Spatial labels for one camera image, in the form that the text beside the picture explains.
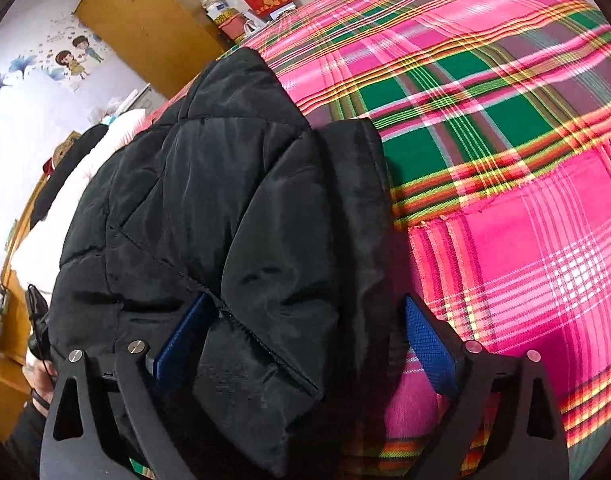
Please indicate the brown fuzzy plush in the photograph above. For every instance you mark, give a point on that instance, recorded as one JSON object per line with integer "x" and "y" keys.
{"x": 64, "y": 147}

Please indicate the black cloth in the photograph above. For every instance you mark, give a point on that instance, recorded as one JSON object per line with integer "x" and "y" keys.
{"x": 70, "y": 160}

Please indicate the pink green plaid bed sheet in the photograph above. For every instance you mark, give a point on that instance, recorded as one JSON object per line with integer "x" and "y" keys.
{"x": 485, "y": 110}

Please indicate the person's left hand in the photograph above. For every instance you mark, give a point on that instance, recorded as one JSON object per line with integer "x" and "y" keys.
{"x": 40, "y": 382}

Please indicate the wooden wardrobe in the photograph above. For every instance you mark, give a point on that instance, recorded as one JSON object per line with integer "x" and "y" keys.
{"x": 150, "y": 30}

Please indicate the black hooded puffer jacket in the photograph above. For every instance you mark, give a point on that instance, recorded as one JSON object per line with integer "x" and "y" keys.
{"x": 210, "y": 185}

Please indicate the wooden desk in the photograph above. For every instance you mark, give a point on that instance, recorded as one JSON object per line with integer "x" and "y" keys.
{"x": 5, "y": 390}

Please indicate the white blue box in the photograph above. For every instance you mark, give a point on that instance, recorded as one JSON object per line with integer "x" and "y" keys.
{"x": 220, "y": 12}

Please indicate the cartoon wall poster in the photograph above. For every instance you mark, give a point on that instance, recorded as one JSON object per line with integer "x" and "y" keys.
{"x": 70, "y": 55}

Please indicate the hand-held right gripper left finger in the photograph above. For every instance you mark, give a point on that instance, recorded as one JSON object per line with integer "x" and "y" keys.
{"x": 185, "y": 342}

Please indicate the beige filled bag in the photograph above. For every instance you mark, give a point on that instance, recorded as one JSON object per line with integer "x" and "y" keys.
{"x": 213, "y": 0}

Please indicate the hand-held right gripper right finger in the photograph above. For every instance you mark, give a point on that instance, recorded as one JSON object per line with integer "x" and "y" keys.
{"x": 430, "y": 350}

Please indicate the white duvet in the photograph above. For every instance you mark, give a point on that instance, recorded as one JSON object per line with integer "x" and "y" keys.
{"x": 50, "y": 240}

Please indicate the white tote bag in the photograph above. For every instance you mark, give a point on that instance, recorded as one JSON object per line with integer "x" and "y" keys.
{"x": 253, "y": 24}

